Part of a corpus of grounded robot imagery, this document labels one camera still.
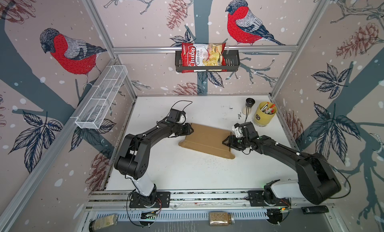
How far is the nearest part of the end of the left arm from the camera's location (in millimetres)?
A: 727

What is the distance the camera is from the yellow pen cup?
3.11 feet

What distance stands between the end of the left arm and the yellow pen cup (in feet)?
1.54
